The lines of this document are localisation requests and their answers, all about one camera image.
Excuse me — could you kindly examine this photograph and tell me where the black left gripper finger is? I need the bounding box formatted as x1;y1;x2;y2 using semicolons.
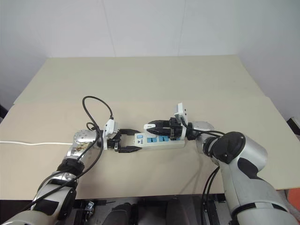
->
118;145;142;154
117;128;140;138

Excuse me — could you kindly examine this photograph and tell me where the black table frame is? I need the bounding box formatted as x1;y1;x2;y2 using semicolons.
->
201;193;229;225

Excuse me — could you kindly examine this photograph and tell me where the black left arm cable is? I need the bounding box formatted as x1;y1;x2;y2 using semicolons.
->
0;96;115;225

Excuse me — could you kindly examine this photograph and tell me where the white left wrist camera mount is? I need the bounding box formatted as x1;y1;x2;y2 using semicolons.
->
102;119;119;150

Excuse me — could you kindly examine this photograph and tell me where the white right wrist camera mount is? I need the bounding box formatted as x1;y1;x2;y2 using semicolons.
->
173;102;189;128

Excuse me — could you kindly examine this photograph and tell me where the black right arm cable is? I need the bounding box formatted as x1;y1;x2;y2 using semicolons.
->
181;120;227;225

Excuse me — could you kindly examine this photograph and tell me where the small metal bracket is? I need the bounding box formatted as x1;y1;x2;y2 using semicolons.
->
85;201;96;217

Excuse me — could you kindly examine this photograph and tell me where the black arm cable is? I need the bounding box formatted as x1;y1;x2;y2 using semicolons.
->
181;120;227;225
0;96;115;225

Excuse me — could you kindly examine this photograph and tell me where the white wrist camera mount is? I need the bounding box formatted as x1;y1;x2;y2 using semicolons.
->
102;119;119;150
173;102;189;128

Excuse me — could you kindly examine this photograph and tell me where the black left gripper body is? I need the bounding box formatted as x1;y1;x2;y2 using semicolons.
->
107;132;123;153

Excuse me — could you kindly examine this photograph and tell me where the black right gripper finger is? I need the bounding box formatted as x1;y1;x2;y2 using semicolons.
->
149;127;172;137
147;119;172;128

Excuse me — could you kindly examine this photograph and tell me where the white power strip cord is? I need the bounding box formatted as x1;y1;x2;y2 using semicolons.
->
0;140;74;146

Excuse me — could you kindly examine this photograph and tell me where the black object beside table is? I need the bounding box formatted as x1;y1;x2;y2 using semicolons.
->
0;102;9;119

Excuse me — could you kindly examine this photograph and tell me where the orange object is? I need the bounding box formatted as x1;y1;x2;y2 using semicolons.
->
286;188;300;213

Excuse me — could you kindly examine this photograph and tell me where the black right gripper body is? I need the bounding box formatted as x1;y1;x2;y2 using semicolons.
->
168;116;188;141

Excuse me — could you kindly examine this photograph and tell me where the white power strip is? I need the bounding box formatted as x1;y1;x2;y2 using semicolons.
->
134;132;187;151

